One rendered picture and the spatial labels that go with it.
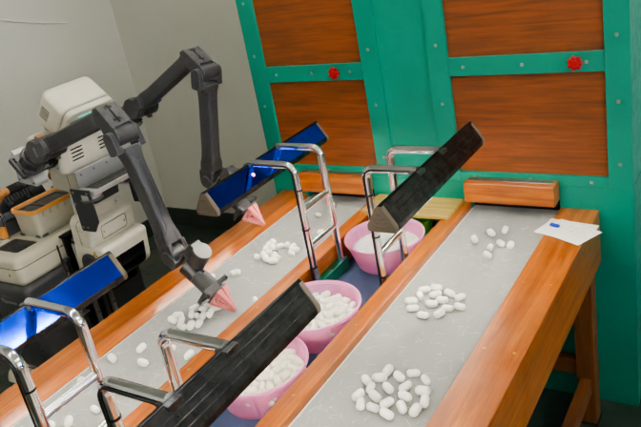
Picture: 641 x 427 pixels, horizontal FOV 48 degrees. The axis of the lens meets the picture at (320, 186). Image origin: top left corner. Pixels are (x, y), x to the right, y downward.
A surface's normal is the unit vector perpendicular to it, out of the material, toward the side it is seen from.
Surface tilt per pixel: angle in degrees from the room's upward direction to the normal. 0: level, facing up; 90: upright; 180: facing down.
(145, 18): 90
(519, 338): 0
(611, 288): 90
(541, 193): 90
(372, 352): 0
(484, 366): 0
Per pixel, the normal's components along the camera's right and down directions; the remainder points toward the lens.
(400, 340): -0.18, -0.92
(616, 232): -0.51, 0.39
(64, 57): 0.84, 0.05
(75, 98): 0.44, -0.64
